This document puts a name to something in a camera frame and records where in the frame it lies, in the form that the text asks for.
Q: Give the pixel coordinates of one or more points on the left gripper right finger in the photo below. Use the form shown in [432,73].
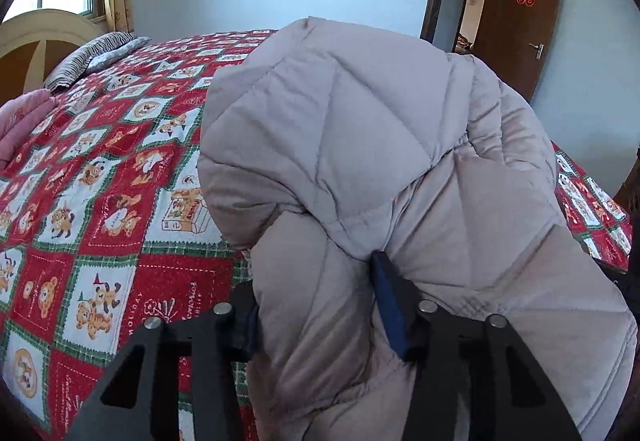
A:
[510,395]

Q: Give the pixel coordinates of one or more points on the cream wooden headboard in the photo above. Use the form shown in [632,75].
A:
[34,42]

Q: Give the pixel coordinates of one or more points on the wooden dresser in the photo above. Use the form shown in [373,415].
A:
[627,195]

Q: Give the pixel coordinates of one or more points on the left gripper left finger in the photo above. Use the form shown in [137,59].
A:
[137,396]

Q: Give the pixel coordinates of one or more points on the beige quilted down jacket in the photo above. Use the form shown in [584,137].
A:
[331,141]

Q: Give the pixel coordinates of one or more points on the brown wooden door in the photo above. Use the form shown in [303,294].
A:
[502,39]

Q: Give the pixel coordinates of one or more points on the red patchwork bear bedspread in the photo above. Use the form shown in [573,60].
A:
[104,224]

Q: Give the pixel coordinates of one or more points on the silver door handle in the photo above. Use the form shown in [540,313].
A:
[539,50]

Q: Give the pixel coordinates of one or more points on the pink folded blanket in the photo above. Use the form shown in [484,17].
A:
[19,117]

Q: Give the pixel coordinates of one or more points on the striped grey pillow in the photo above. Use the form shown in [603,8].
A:
[94,56]

